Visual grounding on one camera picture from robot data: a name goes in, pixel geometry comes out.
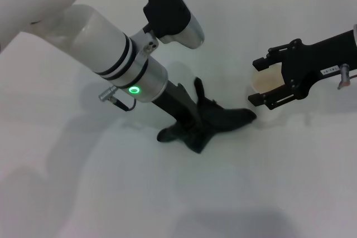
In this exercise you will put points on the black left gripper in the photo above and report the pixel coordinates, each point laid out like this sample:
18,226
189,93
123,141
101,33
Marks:
173,98

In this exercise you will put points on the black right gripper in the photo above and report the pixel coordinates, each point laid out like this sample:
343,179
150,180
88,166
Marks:
309,63

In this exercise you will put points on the clear plastic cup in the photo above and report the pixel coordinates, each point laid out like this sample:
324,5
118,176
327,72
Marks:
265,82

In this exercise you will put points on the dark blue rag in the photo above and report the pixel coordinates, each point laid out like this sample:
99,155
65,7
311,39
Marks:
223,118

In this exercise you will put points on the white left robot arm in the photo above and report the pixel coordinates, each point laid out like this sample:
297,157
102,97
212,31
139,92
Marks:
92,40

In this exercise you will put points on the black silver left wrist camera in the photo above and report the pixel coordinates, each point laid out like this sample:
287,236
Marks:
173,15

